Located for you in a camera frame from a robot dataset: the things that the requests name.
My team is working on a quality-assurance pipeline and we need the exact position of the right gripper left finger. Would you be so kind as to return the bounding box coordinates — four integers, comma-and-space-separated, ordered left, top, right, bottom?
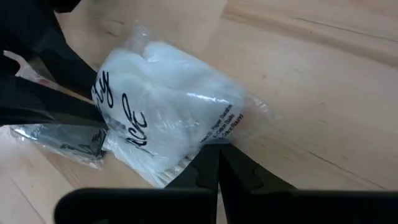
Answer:
164, 141, 220, 189

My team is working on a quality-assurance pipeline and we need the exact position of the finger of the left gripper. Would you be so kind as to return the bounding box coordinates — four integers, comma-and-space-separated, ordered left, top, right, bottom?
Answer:
0, 0, 98, 100
0, 76, 109, 128

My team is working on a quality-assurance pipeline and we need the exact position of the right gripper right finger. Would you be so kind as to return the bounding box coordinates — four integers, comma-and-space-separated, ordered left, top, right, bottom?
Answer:
219, 142, 296, 190

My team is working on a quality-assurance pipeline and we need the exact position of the black comb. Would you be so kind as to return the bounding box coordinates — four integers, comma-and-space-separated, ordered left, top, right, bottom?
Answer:
9, 123, 109, 170

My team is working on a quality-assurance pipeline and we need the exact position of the vanity pack clear bag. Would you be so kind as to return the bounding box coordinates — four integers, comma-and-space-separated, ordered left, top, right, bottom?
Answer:
90, 23, 280, 189

